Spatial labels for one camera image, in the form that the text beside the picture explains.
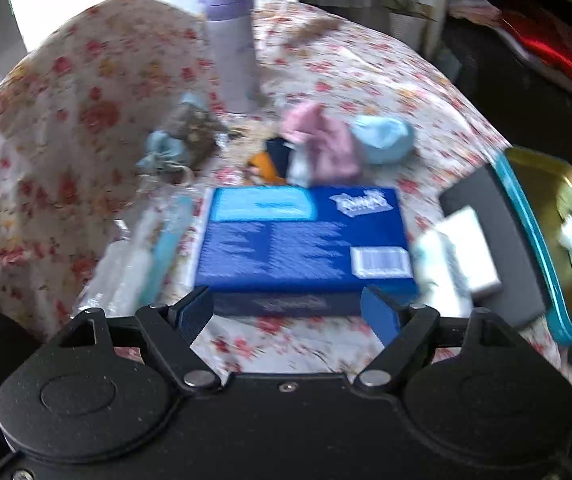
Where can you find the navy and yellow pouch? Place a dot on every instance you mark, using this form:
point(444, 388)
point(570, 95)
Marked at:
point(275, 156)

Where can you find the purple water bottle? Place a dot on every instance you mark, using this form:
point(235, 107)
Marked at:
point(231, 50)

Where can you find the gold tin with teal rim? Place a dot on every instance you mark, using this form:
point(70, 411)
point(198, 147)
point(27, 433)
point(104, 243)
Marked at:
point(533, 182)

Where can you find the white tissue pack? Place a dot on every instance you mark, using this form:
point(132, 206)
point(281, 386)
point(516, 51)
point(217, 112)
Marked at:
point(471, 245)

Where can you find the clear plastic packet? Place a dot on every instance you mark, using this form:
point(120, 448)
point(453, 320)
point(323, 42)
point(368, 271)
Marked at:
point(135, 255)

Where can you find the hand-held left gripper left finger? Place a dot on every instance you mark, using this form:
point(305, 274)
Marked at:
point(194, 312)

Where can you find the potted plant in white pot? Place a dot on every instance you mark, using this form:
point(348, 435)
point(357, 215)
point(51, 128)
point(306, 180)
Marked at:
point(413, 20)

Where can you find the white and green tissue packet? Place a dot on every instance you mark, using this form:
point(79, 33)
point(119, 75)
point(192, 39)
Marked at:
point(436, 270)

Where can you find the dark patterned pouch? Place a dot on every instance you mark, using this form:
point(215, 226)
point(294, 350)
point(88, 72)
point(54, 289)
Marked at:
point(194, 130)

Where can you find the black tray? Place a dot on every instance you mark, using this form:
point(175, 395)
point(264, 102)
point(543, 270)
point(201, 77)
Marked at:
point(513, 240)

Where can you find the folded pink cloths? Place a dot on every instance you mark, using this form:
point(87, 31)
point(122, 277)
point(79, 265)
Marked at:
point(471, 5)

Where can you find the blue tissue box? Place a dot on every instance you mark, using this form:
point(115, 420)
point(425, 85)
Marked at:
point(291, 240)

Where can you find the red bag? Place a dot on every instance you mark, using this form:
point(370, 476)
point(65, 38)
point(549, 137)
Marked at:
point(551, 47)

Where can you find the pink cloth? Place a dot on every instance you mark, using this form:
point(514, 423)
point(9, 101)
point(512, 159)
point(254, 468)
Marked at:
point(327, 145)

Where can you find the light blue cloth ball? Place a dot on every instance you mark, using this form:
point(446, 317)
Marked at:
point(382, 137)

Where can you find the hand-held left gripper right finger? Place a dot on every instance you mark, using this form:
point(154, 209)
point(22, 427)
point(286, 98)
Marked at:
point(381, 312)

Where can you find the floral tablecloth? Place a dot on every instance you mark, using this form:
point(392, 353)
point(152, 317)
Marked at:
point(90, 85)

